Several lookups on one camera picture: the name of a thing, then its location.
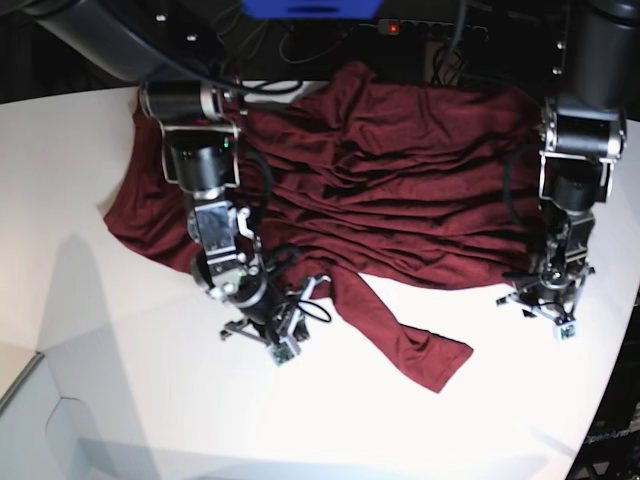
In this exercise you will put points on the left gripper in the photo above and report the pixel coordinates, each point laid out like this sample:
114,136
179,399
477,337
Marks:
554,297

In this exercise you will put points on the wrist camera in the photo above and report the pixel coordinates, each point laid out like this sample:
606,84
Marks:
565,330
283,351

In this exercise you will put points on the black power strip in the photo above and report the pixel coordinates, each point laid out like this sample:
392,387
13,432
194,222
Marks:
430,30

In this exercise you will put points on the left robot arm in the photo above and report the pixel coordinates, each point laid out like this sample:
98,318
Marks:
583,135

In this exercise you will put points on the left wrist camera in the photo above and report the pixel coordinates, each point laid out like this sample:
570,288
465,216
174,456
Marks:
565,330

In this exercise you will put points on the blue box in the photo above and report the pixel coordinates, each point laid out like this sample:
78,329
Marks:
311,9

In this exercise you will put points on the maroon t-shirt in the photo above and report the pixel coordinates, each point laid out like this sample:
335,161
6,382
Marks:
399,181

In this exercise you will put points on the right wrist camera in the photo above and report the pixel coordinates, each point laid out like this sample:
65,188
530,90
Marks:
283,351

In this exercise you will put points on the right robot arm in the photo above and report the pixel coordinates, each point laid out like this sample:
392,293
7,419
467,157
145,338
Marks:
226,183

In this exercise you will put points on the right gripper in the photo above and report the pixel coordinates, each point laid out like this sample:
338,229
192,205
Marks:
275,318

